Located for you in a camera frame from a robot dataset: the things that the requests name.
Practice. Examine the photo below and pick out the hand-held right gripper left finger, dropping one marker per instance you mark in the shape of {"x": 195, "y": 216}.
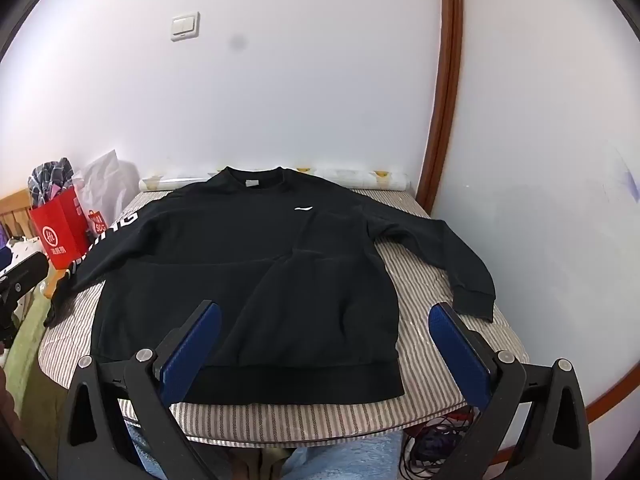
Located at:
{"x": 192, "y": 350}

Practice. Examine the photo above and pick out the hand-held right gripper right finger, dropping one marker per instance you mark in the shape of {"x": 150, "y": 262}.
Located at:
{"x": 457, "y": 355}

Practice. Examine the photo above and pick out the black sweatshirt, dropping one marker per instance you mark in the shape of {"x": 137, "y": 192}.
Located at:
{"x": 225, "y": 260}

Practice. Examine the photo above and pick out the green blanket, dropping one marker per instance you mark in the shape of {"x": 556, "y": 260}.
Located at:
{"x": 25, "y": 340}

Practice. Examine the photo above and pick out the red paper bag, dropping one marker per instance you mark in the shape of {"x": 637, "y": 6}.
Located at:
{"x": 60, "y": 230}

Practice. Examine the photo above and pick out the wooden headboard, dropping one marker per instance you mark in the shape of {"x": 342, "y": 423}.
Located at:
{"x": 15, "y": 212}

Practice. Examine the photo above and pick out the striped quilted mattress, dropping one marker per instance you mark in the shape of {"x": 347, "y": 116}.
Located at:
{"x": 425, "y": 280}

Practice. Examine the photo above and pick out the plaid cloth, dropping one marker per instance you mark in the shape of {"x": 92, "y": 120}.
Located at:
{"x": 50, "y": 177}

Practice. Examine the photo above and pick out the white plastic bag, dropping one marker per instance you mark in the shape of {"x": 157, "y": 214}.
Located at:
{"x": 107, "y": 180}

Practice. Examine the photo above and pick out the person's blue jeans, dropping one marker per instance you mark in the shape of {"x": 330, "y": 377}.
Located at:
{"x": 340, "y": 460}

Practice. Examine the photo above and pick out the white patterned paper roll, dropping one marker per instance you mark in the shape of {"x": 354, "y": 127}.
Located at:
{"x": 350, "y": 176}

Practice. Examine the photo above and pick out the brown wooden door frame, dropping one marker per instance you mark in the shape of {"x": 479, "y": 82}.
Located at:
{"x": 445, "y": 85}

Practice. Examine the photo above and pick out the white wall light switch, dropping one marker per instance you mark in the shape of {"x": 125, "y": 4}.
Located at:
{"x": 185, "y": 26}

